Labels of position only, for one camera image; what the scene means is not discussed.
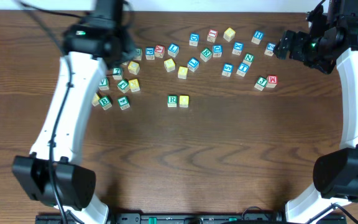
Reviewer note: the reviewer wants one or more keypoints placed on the blue X block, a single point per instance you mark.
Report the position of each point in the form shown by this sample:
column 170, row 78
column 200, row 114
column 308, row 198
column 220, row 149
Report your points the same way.
column 237, row 48

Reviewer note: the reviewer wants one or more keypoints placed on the yellow block far left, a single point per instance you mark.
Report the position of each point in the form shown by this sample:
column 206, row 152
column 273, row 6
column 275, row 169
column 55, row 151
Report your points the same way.
column 95, row 100

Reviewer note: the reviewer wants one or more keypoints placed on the green j block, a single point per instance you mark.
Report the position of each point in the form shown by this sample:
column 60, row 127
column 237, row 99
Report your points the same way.
column 123, row 86
column 260, row 83

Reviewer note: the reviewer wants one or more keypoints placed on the blue L block lower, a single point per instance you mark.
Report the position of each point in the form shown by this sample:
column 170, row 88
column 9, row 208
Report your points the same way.
column 193, row 64

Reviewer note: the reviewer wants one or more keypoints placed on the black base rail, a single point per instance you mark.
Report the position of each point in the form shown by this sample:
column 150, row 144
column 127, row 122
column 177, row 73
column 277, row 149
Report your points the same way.
column 252, row 215

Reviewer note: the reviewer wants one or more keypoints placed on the green r block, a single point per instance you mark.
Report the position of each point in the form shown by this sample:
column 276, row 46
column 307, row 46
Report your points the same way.
column 206, row 54
column 172, row 101

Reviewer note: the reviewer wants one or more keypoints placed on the blue T block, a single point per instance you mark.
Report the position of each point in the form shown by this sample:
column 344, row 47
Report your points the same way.
column 242, row 69

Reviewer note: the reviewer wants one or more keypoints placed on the green V block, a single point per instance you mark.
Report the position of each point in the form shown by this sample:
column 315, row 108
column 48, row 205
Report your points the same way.
column 104, row 84

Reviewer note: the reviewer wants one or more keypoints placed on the blue D block upper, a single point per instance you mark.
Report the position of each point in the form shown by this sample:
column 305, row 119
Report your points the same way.
column 194, row 39

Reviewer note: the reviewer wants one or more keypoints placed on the blue l block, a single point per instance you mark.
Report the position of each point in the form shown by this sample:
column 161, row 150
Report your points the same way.
column 193, row 64
column 173, row 50

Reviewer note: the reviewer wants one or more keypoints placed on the blue P block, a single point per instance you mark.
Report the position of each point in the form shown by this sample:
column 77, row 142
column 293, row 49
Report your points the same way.
column 149, row 53

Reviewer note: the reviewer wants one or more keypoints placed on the blue d block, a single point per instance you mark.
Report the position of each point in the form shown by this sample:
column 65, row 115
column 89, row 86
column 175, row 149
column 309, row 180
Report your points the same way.
column 217, row 51
column 194, row 39

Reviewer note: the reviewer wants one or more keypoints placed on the green Z block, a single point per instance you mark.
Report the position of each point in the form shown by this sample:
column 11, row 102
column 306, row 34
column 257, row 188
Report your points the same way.
column 138, row 54

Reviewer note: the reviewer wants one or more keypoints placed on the yellow K block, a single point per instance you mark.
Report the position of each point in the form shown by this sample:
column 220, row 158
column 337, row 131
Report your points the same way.
column 134, row 85

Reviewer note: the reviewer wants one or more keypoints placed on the yellow S block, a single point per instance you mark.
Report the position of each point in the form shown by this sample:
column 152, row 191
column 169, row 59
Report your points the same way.
column 169, row 65

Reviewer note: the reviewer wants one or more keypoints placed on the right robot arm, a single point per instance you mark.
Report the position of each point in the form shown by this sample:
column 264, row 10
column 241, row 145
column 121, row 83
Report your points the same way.
column 335, row 175

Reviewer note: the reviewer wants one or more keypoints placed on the green 4 block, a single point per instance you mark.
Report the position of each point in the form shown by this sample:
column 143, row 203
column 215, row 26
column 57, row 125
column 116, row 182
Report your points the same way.
column 123, row 103

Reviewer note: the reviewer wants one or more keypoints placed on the yellow O block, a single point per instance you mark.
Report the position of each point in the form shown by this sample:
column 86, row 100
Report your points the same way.
column 182, row 72
column 184, row 101

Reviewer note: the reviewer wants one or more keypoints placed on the blue 5 block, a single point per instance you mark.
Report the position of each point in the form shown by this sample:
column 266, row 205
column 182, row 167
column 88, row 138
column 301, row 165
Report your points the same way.
column 227, row 70

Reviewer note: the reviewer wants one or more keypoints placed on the blue L block upper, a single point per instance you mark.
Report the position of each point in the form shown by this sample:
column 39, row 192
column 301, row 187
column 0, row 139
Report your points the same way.
column 173, row 50

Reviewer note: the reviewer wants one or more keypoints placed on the green B block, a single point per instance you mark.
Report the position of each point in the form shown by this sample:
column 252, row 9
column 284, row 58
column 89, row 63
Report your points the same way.
column 105, row 103

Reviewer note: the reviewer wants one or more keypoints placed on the yellow C block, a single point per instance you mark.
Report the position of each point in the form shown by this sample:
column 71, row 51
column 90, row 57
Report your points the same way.
column 133, row 68

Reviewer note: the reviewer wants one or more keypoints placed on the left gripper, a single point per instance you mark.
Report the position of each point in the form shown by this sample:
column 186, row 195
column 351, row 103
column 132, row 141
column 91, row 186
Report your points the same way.
column 128, row 50

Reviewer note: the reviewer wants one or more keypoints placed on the red M block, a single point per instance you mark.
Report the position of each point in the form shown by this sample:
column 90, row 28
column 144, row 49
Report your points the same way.
column 272, row 81

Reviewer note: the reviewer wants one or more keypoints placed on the green 7 block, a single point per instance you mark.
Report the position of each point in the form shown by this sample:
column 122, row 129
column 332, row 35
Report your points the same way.
column 117, row 73

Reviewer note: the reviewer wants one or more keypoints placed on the blue H block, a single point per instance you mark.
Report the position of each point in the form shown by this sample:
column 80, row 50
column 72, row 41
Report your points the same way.
column 257, row 37

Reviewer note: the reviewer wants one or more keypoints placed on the green J block right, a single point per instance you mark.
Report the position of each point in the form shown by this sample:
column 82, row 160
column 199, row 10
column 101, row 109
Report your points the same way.
column 260, row 83

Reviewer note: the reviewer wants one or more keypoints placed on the red I block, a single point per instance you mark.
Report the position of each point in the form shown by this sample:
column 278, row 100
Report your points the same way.
column 212, row 35

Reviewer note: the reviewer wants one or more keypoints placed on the yellow block top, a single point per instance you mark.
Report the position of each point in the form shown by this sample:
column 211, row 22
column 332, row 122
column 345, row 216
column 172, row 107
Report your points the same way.
column 229, row 34

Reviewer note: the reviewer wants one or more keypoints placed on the red A block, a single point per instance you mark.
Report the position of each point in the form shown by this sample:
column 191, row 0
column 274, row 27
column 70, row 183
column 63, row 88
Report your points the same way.
column 159, row 51

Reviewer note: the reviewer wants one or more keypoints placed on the blue 2 block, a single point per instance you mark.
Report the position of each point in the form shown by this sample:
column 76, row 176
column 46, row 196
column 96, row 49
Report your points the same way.
column 269, row 49

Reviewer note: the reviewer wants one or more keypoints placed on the blue D block lower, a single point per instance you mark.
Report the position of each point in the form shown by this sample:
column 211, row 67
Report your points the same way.
column 217, row 51

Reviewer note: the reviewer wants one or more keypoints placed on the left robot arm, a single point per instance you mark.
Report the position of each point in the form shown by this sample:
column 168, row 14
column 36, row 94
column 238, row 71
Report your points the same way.
column 52, row 173

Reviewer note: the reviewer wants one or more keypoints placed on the green N block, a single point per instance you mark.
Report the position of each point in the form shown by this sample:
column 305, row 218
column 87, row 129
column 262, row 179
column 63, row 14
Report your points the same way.
column 248, row 59

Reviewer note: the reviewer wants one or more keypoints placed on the green J block left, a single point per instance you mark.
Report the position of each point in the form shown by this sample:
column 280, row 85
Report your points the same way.
column 123, row 86

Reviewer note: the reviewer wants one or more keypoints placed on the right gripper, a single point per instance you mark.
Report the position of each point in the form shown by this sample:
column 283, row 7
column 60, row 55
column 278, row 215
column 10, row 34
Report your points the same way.
column 301, row 40

